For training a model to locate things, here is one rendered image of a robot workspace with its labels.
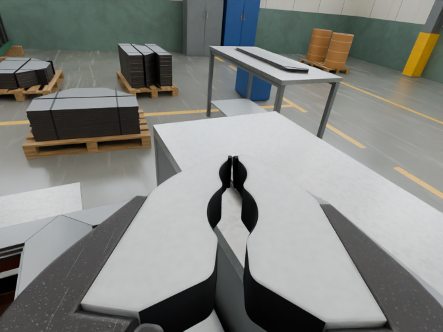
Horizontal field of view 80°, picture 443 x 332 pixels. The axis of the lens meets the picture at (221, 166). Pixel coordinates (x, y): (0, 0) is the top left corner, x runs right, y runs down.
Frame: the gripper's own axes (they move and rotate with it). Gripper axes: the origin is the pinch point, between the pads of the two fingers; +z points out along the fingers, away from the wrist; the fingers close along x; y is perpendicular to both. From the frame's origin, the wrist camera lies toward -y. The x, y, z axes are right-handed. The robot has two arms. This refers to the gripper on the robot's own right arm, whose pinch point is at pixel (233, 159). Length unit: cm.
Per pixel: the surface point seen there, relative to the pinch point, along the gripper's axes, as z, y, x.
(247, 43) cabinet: 863, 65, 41
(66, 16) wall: 725, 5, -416
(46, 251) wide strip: 41, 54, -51
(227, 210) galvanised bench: 42, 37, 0
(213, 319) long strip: 27, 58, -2
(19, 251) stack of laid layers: 42, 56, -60
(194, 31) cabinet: 794, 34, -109
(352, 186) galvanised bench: 58, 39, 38
